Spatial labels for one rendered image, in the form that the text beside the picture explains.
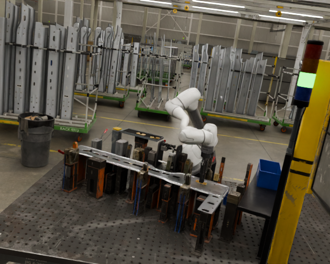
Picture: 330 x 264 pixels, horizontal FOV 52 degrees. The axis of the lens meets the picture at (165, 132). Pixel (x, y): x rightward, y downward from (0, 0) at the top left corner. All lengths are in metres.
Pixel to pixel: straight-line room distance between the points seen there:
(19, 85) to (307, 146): 5.83
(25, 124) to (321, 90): 4.03
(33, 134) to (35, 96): 1.91
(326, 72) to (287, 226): 0.81
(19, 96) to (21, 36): 1.09
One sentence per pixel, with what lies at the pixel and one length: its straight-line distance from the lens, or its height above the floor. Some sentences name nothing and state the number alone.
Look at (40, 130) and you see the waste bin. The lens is 5.01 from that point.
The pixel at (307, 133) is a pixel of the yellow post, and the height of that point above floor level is 1.64.
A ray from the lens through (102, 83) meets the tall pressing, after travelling 10.18.
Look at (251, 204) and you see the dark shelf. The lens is 2.35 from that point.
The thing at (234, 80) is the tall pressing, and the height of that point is 1.20.
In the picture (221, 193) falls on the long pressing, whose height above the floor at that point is 1.00.
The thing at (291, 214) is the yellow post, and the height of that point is 1.20.
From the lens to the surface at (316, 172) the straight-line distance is 5.51.
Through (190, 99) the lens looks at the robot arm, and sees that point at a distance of 2.86.
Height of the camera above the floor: 1.98
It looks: 15 degrees down
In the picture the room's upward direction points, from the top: 8 degrees clockwise
